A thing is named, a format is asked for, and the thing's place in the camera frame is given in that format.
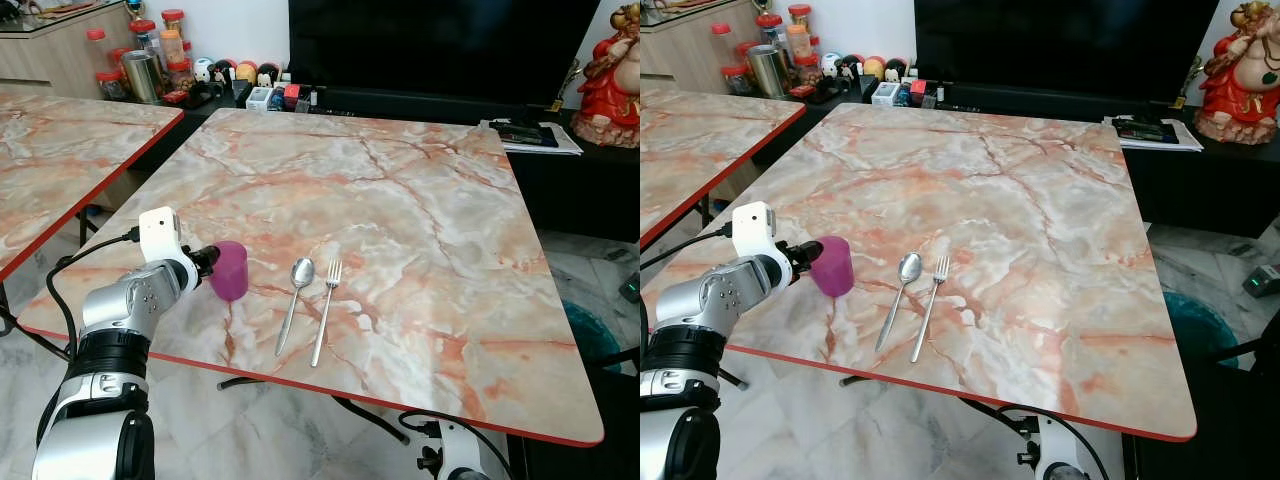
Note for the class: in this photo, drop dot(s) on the purple plastic cup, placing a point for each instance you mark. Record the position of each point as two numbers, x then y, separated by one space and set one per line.
230 272
833 268

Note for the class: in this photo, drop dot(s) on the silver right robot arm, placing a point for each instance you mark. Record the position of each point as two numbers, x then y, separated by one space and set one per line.
1060 450
460 455

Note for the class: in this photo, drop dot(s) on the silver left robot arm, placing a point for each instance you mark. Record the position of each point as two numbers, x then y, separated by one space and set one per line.
705 300
118 305

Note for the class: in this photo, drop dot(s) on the silver metal spoon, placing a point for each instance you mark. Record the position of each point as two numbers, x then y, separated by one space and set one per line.
909 267
303 272

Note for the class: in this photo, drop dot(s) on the silver metal fork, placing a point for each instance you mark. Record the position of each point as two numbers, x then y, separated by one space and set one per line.
933 300
328 300

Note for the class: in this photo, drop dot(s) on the marble table with red edge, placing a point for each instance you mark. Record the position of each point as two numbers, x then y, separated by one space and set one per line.
60 150
700 140

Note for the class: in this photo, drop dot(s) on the white small box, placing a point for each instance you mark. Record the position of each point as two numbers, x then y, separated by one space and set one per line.
259 98
885 93

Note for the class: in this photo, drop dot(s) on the black device with green light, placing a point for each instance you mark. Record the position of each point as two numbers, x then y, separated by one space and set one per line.
631 288
1262 281

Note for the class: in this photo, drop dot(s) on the red small container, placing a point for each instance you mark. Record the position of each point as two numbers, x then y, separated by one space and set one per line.
918 91
292 96

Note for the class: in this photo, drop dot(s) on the shiny metal canister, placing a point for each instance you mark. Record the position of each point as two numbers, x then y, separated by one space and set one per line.
141 78
768 72

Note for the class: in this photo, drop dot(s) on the small red-lidded jar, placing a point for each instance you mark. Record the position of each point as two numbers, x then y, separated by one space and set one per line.
109 85
735 80

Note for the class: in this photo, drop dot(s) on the white toy figure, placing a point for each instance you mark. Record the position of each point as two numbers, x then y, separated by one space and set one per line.
204 70
831 65

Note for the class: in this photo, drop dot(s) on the teal round stool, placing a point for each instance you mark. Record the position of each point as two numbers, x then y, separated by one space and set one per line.
1200 325
590 335

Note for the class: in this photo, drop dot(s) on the tall red-lidded clear jar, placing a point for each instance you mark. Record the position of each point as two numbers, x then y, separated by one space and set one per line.
721 44
96 48

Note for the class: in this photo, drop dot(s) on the light wooden cabinet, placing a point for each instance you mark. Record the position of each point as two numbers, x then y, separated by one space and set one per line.
690 45
50 50

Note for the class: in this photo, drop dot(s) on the red gold laughing statue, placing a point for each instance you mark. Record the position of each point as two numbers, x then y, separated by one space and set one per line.
605 95
1240 90

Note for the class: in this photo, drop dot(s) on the black flat television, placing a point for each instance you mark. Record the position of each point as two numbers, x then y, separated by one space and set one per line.
440 45
1060 45

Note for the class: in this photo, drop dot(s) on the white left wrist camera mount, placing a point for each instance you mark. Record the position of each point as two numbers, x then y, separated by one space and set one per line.
158 235
753 230

